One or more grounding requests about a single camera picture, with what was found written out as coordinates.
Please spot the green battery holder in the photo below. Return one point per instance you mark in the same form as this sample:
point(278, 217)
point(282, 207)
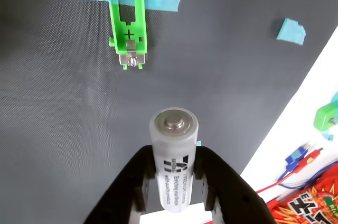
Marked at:
point(140, 10)

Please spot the blue clip connector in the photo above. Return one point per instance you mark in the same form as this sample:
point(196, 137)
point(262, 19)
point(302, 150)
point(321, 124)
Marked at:
point(294, 156)

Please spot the red clip connector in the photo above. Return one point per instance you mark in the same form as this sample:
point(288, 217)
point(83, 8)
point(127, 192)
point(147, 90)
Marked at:
point(309, 159)

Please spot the short blue tape piece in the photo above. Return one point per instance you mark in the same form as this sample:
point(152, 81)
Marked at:
point(290, 32)

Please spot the red snack bag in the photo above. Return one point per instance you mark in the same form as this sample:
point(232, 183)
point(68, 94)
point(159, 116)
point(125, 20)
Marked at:
point(311, 203)

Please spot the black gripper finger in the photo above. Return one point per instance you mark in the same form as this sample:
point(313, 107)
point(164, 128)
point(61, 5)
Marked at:
point(121, 189)
point(232, 192)

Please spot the green printed block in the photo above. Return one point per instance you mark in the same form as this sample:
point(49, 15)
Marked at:
point(323, 119)

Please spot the white AA battery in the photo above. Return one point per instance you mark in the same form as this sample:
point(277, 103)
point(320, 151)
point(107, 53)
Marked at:
point(174, 150)

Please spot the dark grey textured mat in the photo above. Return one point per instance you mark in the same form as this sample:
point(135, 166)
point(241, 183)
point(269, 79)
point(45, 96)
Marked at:
point(52, 102)

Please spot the blue tape on green block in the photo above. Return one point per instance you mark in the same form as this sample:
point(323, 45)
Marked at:
point(328, 137)

